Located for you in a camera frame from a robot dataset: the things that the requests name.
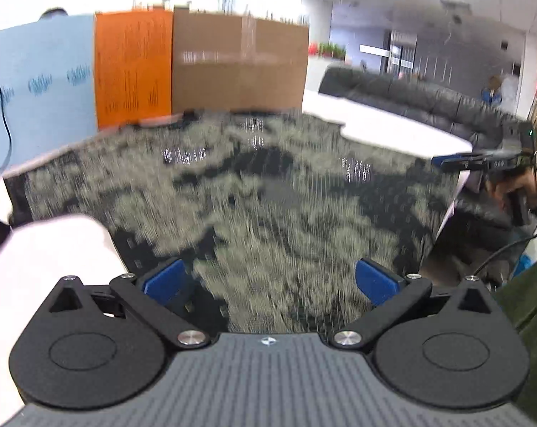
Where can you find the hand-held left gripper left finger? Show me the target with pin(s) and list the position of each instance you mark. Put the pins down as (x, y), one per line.
(166, 282)

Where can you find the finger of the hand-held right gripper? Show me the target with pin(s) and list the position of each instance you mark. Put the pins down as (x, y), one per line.
(460, 162)

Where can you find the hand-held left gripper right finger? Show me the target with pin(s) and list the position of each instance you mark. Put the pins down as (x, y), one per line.
(377, 282)

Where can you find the black patterned shirt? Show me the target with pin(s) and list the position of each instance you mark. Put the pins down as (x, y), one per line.
(250, 187)

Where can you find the person's right hand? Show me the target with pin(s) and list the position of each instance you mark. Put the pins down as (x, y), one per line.
(532, 189)

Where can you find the black leather sofa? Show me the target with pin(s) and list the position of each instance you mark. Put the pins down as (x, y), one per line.
(428, 102)

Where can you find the blue object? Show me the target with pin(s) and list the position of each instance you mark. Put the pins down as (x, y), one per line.
(523, 266)

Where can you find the person's green clothing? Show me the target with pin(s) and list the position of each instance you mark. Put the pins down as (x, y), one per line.
(535, 342)

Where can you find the potted green plant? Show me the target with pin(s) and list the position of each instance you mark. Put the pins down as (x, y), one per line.
(333, 50)

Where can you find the red ornament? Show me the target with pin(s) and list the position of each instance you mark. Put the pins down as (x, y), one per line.
(313, 49)

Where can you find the light blue carton box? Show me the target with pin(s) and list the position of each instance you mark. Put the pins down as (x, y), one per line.
(41, 111)

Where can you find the orange printed box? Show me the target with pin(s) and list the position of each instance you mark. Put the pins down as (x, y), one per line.
(132, 71)

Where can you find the brown cardboard box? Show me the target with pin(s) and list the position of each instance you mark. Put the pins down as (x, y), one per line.
(237, 75)

